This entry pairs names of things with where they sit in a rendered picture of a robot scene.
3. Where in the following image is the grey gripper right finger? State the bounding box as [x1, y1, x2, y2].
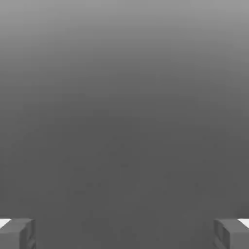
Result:
[213, 218, 249, 249]

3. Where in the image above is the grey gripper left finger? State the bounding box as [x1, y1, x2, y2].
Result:
[0, 218, 37, 249]

